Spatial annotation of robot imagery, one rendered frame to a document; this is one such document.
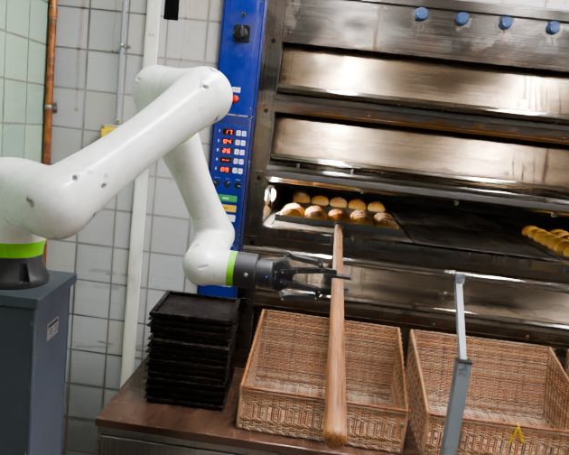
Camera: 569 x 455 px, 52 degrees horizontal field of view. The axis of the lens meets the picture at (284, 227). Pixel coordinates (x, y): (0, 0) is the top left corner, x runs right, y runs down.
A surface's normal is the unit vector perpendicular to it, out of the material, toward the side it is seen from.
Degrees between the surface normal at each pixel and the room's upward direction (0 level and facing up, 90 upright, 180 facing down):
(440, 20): 90
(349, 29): 93
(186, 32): 90
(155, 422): 0
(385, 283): 70
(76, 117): 90
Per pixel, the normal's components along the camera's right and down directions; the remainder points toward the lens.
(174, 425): 0.11, -0.98
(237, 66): -0.07, 0.15
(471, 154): -0.04, -0.19
